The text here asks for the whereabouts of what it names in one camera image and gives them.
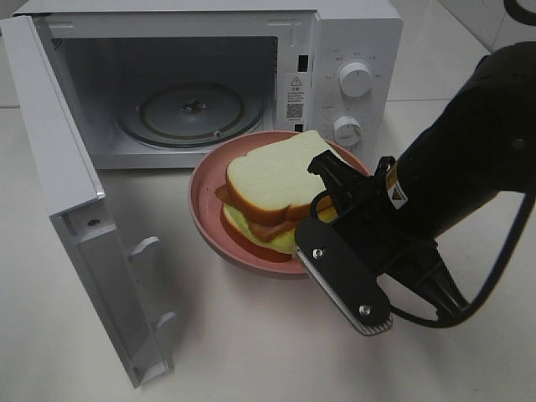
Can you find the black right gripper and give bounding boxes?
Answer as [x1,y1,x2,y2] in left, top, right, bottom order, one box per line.
[307,151,469,321]

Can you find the white microwave oven body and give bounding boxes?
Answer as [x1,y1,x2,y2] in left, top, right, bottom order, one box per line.
[11,1,403,169]

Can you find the toy sandwich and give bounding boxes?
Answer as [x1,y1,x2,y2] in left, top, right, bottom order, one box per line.
[215,130,342,262]

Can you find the lower white timer knob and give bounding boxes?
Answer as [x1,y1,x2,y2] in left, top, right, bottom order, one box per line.
[333,116,362,147]

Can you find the white warning label sticker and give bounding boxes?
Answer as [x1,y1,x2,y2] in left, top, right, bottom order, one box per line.
[283,73,307,122]

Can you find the pink plate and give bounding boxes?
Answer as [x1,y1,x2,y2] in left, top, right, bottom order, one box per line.
[189,131,368,274]

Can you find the upper white power knob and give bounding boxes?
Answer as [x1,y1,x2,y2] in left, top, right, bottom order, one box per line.
[339,60,372,98]

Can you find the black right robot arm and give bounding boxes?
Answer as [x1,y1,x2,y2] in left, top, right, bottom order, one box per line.
[295,42,535,335]

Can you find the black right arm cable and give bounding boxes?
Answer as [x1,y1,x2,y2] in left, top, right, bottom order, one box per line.
[389,0,536,330]

